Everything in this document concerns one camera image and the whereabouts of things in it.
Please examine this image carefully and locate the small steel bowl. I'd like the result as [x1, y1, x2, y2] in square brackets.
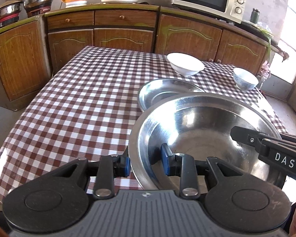
[128, 93, 286, 190]

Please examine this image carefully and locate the small steel plate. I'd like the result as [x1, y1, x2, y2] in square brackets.
[137, 78, 205, 112]

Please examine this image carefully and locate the blue patterned porcelain bowl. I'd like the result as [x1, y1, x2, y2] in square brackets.
[232, 67, 259, 91]

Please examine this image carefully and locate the white ceramic bowl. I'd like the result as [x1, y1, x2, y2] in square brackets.
[167, 53, 205, 76]

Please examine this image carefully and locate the brown checkered tablecloth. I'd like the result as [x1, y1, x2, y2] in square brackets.
[0, 45, 288, 203]

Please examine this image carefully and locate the pink cloth on shelf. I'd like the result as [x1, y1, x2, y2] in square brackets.
[258, 61, 271, 81]

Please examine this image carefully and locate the green thermos bottle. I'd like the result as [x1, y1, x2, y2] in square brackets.
[250, 8, 260, 24]

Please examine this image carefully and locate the wooden kitchen cabinet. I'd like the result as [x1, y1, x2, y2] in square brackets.
[0, 4, 285, 111]

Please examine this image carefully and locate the steel pot on cooker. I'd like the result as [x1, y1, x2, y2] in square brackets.
[22, 0, 53, 18]

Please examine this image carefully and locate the lidded steel pot left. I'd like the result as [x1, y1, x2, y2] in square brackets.
[0, 0, 23, 28]

